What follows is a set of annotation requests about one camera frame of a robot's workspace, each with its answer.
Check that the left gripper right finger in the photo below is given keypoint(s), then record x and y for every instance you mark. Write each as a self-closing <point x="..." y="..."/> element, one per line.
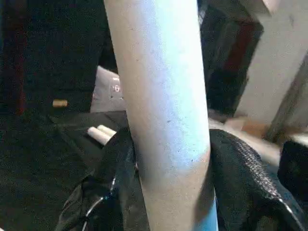
<point x="247" y="187"/>

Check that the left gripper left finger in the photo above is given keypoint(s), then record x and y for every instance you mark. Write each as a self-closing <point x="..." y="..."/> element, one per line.
<point x="108" y="192"/>

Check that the small tan label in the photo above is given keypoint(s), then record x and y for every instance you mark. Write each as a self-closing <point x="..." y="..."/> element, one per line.
<point x="60" y="103"/>

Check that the black cabinet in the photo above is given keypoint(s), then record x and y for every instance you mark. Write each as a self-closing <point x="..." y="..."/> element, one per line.
<point x="60" y="48"/>

